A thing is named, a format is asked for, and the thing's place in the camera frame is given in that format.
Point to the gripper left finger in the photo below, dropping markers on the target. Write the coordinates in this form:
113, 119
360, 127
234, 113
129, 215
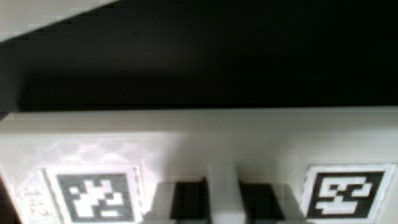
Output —
191, 203

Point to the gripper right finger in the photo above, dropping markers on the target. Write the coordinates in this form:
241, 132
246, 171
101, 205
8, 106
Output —
261, 204

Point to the white U-shaped obstacle fence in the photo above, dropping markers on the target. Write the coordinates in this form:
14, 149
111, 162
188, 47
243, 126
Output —
30, 14

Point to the white cabinet body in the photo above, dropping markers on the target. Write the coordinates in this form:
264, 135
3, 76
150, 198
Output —
92, 163

